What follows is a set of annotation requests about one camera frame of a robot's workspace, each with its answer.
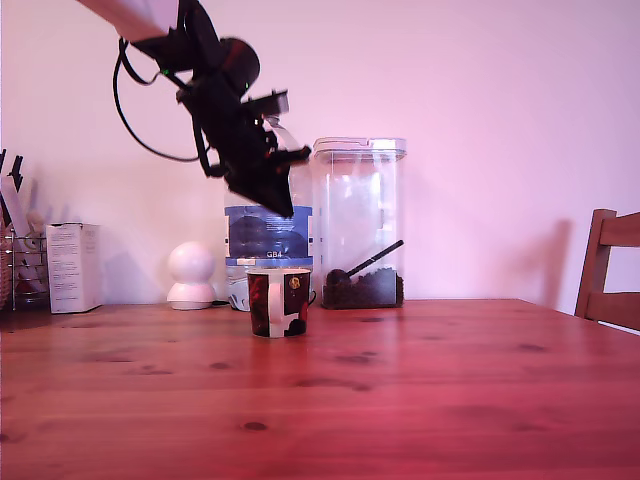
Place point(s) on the dark patterned coffee mug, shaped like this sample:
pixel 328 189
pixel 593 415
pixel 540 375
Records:
pixel 260 305

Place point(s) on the dark coffee beans heap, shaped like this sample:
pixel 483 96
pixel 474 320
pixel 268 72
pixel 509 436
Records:
pixel 375 292

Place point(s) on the large clear water bottle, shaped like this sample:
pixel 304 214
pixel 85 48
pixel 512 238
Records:
pixel 270 242

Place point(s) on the clear lidded storage container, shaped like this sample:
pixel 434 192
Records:
pixel 357 200

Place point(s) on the small white object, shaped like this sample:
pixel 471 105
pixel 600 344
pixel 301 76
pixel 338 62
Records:
pixel 237 297

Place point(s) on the black measuring scoop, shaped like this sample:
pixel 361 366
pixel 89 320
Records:
pixel 372 259

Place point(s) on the white printed carton box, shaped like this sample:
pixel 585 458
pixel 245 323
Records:
pixel 72 270

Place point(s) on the black arrow-shaped clip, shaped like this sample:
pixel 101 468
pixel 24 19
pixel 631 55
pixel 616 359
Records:
pixel 18 171
pixel 2 160

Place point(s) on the brown wooden chair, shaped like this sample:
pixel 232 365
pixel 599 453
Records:
pixel 607 280

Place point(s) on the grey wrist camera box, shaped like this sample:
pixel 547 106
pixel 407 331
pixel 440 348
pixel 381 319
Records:
pixel 274 102

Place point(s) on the small white round camera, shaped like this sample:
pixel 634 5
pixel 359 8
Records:
pixel 191 265

